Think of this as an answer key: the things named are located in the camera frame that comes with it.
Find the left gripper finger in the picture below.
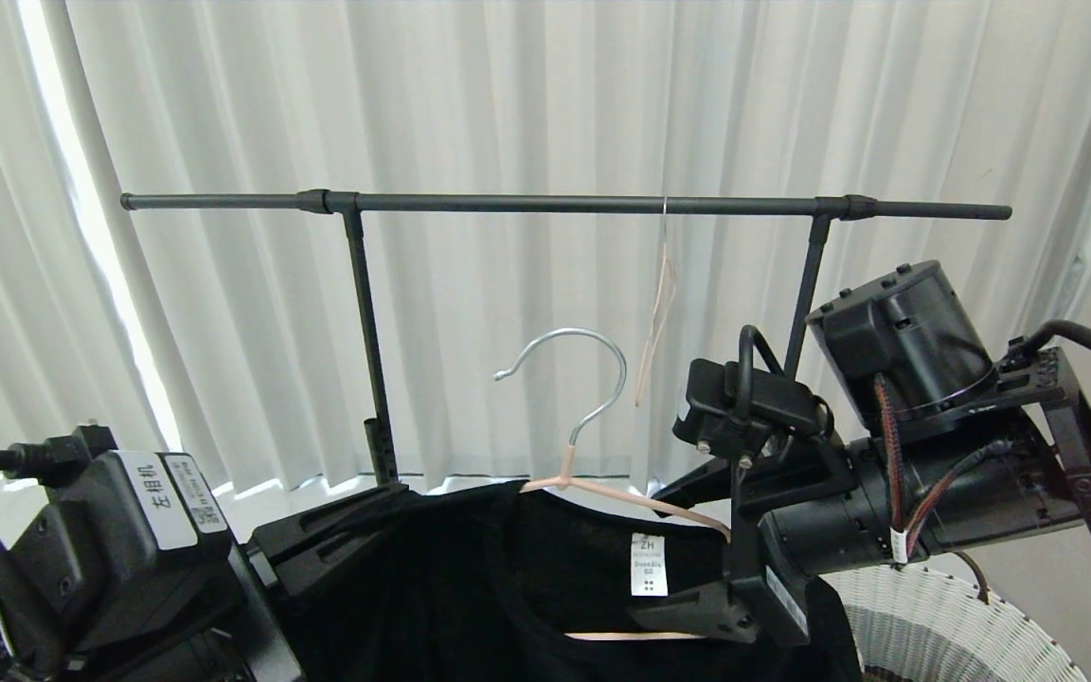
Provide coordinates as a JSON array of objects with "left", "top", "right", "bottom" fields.
[
  {"left": 271, "top": 511, "right": 405, "bottom": 598},
  {"left": 250, "top": 485, "right": 414, "bottom": 567}
]

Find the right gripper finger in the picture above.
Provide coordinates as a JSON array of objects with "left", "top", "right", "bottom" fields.
[
  {"left": 650, "top": 458, "right": 765, "bottom": 519},
  {"left": 629, "top": 580, "right": 760, "bottom": 646}
]

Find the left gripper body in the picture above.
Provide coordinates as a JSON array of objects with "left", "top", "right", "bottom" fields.
[{"left": 157, "top": 547, "right": 308, "bottom": 682}]

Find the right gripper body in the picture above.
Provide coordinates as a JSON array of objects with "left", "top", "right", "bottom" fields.
[{"left": 730, "top": 422, "right": 1082, "bottom": 649}]

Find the pink clothes hanger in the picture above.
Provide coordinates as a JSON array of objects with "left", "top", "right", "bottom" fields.
[
  {"left": 634, "top": 197, "right": 679, "bottom": 408},
  {"left": 493, "top": 327, "right": 734, "bottom": 645}
]

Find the black t-shirt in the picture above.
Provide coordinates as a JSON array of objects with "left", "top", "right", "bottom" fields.
[{"left": 276, "top": 478, "right": 864, "bottom": 682}]

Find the white laundry basket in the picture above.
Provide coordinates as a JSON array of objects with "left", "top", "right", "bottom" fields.
[{"left": 825, "top": 551, "right": 1088, "bottom": 682}]

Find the black clothes rack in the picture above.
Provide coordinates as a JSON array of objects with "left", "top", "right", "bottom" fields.
[{"left": 119, "top": 189, "right": 1013, "bottom": 489}]

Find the white curtain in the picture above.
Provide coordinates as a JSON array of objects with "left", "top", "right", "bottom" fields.
[{"left": 0, "top": 0, "right": 1091, "bottom": 494}]

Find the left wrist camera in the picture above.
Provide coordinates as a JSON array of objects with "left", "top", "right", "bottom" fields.
[{"left": 0, "top": 424, "right": 239, "bottom": 678}]

